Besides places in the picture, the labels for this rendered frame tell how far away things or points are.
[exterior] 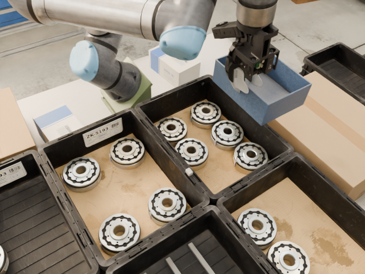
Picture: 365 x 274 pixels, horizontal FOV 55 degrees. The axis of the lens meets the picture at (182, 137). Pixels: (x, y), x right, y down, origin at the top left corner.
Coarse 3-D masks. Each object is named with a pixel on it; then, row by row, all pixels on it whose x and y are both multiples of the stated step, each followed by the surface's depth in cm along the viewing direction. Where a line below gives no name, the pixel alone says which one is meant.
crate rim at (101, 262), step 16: (128, 112) 105; (80, 128) 99; (144, 128) 101; (48, 144) 95; (160, 144) 97; (48, 160) 91; (176, 160) 93; (64, 192) 85; (192, 208) 84; (80, 224) 80; (176, 224) 81; (144, 240) 78; (96, 256) 77
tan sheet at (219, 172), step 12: (192, 132) 114; (204, 132) 114; (216, 156) 108; (228, 156) 108; (204, 168) 104; (216, 168) 105; (228, 168) 105; (204, 180) 101; (216, 180) 102; (228, 180) 102; (216, 192) 99
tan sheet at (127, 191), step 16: (96, 160) 104; (144, 160) 105; (112, 176) 101; (128, 176) 101; (144, 176) 101; (160, 176) 102; (80, 192) 97; (96, 192) 97; (112, 192) 97; (128, 192) 98; (144, 192) 98; (80, 208) 94; (96, 208) 94; (112, 208) 94; (128, 208) 94; (144, 208) 95; (96, 224) 91; (144, 224) 92; (96, 240) 88; (112, 256) 86
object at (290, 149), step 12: (192, 84) 114; (216, 84) 115; (156, 96) 109; (144, 120) 102; (156, 132) 100; (276, 132) 102; (168, 144) 98; (288, 144) 99; (180, 156) 94; (264, 168) 93; (240, 180) 90; (228, 192) 88
